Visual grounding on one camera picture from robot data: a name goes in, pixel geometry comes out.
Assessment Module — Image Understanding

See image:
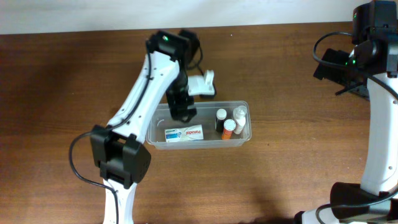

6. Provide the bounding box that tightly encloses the white blue Panadol box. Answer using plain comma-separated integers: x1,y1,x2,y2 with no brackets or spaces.
165,124,204,142

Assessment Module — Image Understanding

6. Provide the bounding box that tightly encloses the dark bottle white cap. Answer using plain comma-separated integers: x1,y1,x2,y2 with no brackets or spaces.
215,108,227,133

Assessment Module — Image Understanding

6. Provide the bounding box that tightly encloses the orange Redoxon tablet tube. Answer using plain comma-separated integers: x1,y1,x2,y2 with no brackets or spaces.
221,119,236,140

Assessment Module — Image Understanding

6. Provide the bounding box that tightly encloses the white calamine lotion bottle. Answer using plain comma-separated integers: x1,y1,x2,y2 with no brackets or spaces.
233,106,248,134

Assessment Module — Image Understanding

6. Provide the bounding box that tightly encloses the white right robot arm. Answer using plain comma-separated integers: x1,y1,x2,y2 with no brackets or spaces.
294,1,397,224

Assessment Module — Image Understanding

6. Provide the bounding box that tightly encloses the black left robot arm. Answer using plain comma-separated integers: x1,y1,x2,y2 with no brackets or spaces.
90,29,201,223

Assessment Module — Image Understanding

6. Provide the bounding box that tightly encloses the clear plastic container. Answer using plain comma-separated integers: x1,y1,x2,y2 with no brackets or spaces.
146,101,252,150

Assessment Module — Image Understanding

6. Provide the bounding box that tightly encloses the black left camera cable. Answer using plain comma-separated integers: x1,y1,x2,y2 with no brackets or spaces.
68,40,206,224

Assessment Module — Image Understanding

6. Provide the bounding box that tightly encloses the black camera cable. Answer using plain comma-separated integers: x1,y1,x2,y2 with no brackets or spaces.
68,40,206,224
312,31,398,224

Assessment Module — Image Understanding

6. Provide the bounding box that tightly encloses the black right camera cable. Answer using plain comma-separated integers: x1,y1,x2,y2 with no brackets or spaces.
312,31,398,224

